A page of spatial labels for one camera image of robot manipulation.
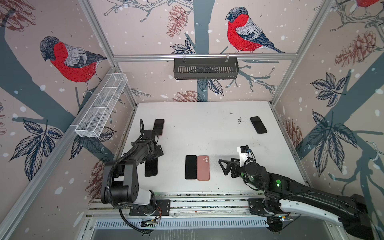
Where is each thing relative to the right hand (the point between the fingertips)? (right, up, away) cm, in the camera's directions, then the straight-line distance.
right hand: (222, 163), depth 73 cm
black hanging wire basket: (-6, +57, +31) cm, 66 cm away
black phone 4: (-40, -8, +15) cm, 44 cm away
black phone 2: (+33, +17, +35) cm, 51 cm away
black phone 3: (-17, -8, +17) cm, 25 cm away
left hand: (-41, 0, +17) cm, 44 cm away
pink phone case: (-9, -8, +14) cm, 18 cm away
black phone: (-41, +16, +35) cm, 56 cm away
